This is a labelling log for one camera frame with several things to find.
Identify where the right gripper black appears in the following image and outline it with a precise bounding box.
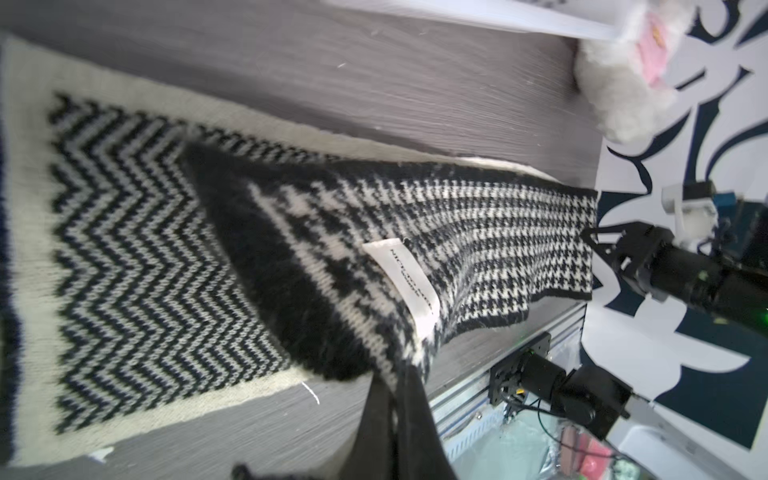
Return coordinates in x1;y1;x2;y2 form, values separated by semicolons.
580;222;725;306

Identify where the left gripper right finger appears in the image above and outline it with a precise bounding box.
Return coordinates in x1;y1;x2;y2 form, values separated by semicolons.
395;366;457;480

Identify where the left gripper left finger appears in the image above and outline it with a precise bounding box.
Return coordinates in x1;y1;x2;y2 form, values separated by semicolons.
339;375;396;480

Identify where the black white houndstooth scarf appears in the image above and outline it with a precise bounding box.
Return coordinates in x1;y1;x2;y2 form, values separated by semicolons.
1;37;598;466

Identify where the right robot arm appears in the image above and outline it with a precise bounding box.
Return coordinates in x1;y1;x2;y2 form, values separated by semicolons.
580;200;767;337

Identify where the white plastic basket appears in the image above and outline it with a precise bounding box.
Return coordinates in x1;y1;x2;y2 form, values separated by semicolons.
330;0;644;40

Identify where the white teddy bear pink shirt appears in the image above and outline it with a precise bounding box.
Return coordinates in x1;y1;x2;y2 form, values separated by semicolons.
574;1;696;144

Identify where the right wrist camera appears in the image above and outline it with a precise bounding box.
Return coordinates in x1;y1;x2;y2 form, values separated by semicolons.
661;180;738;251

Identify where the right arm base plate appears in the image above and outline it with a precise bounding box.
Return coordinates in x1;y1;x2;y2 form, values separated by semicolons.
488;332;551;407

